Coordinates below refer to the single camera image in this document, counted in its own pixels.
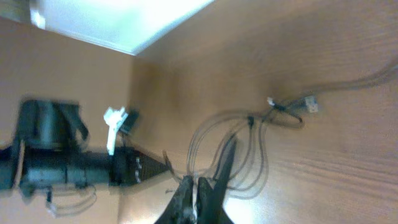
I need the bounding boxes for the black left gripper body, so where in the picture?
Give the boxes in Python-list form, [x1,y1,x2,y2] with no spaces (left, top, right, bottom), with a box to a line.
[109,147,169,187]

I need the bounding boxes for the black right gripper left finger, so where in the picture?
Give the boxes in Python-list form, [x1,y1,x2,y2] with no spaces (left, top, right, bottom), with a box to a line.
[155,175,196,224]

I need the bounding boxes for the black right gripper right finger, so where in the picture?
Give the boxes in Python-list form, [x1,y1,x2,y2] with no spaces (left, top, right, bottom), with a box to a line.
[196,177,233,224]

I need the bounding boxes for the black blue-tipped USB cable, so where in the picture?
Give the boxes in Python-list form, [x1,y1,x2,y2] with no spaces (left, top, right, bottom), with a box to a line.
[185,63,398,202]

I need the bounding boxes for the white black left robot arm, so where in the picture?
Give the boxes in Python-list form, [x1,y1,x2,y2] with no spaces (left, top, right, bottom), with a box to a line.
[1,98,172,217]

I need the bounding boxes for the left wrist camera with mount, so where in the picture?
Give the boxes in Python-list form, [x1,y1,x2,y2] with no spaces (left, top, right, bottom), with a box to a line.
[103,106,139,156]

